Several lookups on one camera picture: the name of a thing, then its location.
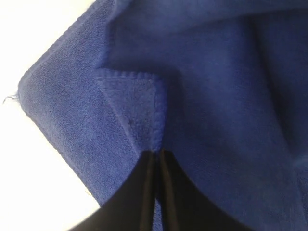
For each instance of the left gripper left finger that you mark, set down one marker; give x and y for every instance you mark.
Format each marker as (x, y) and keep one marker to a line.
(131, 208)

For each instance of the blue towel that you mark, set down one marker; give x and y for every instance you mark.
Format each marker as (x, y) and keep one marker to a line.
(222, 84)

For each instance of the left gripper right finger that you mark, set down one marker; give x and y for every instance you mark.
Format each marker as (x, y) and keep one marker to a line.
(183, 206)

